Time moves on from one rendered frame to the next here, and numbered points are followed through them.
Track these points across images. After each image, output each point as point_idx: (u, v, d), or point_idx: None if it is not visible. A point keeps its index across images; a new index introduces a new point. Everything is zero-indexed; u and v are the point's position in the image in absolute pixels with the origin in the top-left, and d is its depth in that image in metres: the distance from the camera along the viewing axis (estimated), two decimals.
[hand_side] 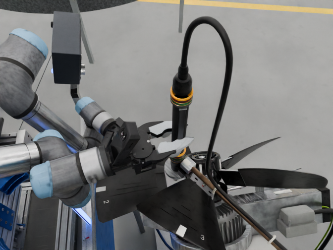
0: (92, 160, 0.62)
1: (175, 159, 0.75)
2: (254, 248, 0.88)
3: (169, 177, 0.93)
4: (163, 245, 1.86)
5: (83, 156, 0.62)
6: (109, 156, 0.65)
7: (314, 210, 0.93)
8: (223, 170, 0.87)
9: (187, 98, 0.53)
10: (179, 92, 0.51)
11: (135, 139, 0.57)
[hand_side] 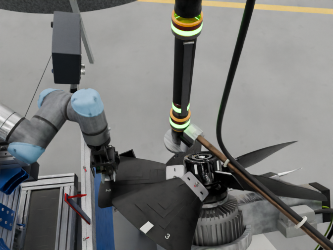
0: None
1: (177, 125, 0.60)
2: (254, 248, 0.88)
3: (169, 174, 0.97)
4: None
5: None
6: None
7: (314, 210, 0.93)
8: (218, 172, 0.86)
9: (194, 23, 0.38)
10: (184, 12, 0.37)
11: None
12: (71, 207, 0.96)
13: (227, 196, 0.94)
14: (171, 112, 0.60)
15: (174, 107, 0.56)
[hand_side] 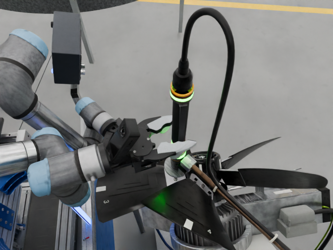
0: (91, 157, 0.61)
1: None
2: (254, 248, 0.88)
3: None
4: (163, 245, 1.86)
5: (82, 154, 0.61)
6: (108, 153, 0.64)
7: (314, 210, 0.93)
8: (191, 175, 0.87)
9: (187, 94, 0.52)
10: (179, 87, 0.50)
11: (135, 136, 0.56)
12: (71, 207, 0.96)
13: (216, 204, 0.89)
14: None
15: None
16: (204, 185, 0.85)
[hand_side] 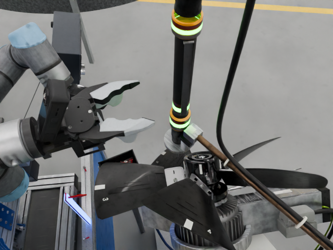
0: (10, 134, 0.46)
1: (177, 125, 0.60)
2: (254, 248, 0.88)
3: None
4: (163, 245, 1.86)
5: None
6: (37, 130, 0.49)
7: (314, 210, 0.93)
8: (191, 175, 0.87)
9: (194, 23, 0.38)
10: (184, 11, 0.37)
11: (60, 102, 0.41)
12: (71, 207, 0.96)
13: (216, 204, 0.89)
14: (171, 111, 0.60)
15: (174, 106, 0.56)
16: (204, 185, 0.85)
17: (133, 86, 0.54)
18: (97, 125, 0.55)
